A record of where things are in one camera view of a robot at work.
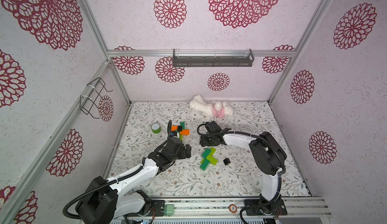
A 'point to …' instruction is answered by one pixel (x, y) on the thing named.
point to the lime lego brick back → (213, 151)
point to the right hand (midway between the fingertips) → (202, 140)
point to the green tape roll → (155, 128)
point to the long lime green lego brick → (181, 137)
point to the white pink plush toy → (217, 109)
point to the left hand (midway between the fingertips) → (184, 149)
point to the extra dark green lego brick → (205, 153)
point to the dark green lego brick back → (205, 164)
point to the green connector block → (169, 210)
